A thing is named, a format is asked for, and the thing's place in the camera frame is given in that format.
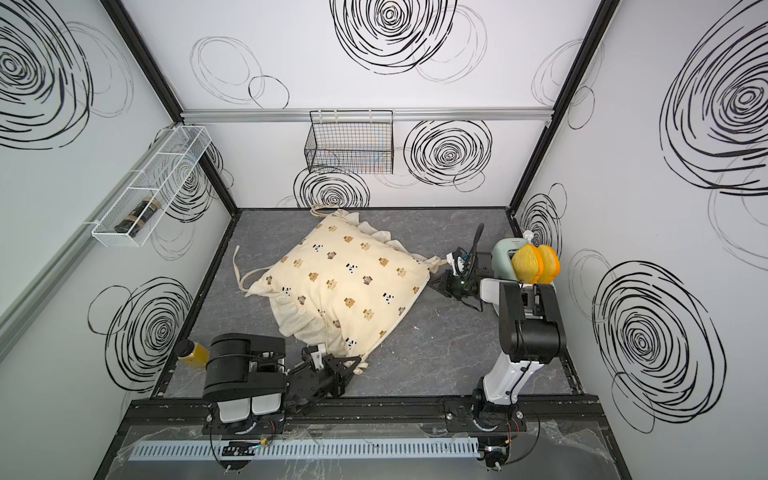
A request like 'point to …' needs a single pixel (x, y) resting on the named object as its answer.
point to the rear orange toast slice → (550, 264)
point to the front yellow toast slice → (525, 263)
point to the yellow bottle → (200, 356)
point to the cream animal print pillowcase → (343, 287)
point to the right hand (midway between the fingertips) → (432, 283)
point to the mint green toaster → (502, 255)
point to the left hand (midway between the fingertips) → (364, 364)
